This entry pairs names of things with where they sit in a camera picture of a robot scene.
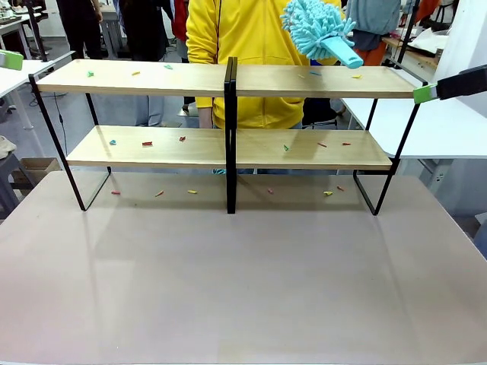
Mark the turquoise microfiber duster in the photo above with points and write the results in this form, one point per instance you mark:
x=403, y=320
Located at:
x=316, y=26

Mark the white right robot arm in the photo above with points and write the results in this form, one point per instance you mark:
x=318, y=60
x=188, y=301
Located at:
x=472, y=45

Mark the person's right hand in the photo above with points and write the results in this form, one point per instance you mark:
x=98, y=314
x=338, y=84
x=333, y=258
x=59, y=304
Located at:
x=205, y=117

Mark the white desk with clutter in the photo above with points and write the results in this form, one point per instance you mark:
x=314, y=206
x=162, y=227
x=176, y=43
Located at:
x=11, y=26

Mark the black stand pole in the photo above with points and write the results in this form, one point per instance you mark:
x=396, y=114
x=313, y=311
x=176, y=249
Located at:
x=38, y=34
x=408, y=34

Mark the large white table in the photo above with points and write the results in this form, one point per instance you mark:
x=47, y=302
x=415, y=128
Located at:
x=430, y=125

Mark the wooden table with papers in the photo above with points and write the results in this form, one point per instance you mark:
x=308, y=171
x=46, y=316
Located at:
x=422, y=43

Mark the bystander in black clothes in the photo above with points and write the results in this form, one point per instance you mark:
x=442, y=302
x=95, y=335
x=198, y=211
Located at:
x=81, y=23

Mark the bystander in orange top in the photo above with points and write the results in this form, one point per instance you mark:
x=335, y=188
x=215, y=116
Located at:
x=423, y=9

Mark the beige cloth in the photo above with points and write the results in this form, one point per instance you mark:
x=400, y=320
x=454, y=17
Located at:
x=5, y=147

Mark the bystander grey top orange trousers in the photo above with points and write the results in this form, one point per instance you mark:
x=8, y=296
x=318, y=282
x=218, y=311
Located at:
x=373, y=23

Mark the grey cabinet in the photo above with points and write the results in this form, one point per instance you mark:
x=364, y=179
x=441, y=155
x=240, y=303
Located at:
x=112, y=34

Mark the cardboard box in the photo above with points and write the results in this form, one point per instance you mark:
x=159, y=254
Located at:
x=38, y=169

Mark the grey stool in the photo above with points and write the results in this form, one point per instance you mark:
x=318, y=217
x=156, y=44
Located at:
x=7, y=182

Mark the bystander in dark coat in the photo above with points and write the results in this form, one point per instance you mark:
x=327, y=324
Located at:
x=144, y=26

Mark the black office chair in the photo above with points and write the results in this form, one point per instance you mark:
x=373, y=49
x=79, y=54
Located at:
x=319, y=112

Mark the bystander in red jacket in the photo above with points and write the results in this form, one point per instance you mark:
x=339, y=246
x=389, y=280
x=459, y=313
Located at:
x=179, y=19

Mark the person in yellow hoodie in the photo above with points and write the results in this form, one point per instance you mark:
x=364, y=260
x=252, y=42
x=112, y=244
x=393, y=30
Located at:
x=247, y=34

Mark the wood shelf unit black frame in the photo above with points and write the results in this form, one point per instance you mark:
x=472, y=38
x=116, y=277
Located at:
x=133, y=80
x=323, y=83

